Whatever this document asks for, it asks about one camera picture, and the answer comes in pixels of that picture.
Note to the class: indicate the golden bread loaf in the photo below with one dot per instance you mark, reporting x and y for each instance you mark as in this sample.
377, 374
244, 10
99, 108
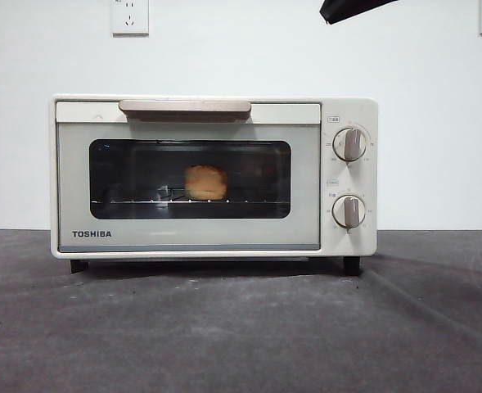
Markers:
205, 182

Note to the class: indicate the beige oven knob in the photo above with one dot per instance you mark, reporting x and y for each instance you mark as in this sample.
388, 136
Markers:
349, 211
350, 144

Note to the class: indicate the white Toshiba toaster oven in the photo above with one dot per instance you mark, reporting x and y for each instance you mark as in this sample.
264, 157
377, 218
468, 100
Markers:
365, 180

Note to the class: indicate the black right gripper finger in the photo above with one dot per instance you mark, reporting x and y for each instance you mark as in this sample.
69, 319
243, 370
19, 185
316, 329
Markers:
343, 8

